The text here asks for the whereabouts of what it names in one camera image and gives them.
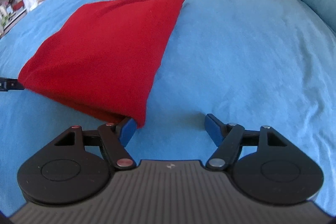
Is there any red knit garment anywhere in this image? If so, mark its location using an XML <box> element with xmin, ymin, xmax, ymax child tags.
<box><xmin>18</xmin><ymin>0</ymin><xmax>185</xmax><ymax>127</ymax></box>

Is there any blue bed sheet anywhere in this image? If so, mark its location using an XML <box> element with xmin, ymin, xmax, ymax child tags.
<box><xmin>1</xmin><ymin>0</ymin><xmax>335</xmax><ymax>214</ymax></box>

